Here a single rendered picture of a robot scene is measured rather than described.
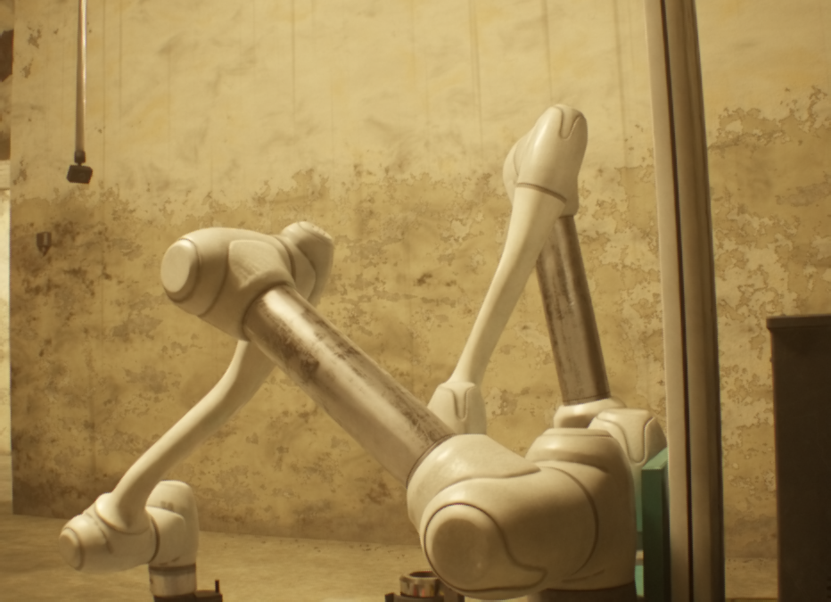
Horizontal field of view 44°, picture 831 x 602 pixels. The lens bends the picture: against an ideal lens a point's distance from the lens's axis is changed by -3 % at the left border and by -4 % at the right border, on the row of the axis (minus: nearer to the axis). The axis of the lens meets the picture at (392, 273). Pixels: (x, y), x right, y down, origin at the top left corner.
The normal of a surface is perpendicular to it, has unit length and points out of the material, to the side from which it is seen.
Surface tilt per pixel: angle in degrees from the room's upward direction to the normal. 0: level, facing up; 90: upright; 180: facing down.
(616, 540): 98
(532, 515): 65
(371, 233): 90
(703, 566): 90
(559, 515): 69
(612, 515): 87
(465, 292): 90
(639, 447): 75
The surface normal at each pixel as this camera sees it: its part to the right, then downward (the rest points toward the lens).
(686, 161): -0.36, -0.07
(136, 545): 0.73, 0.42
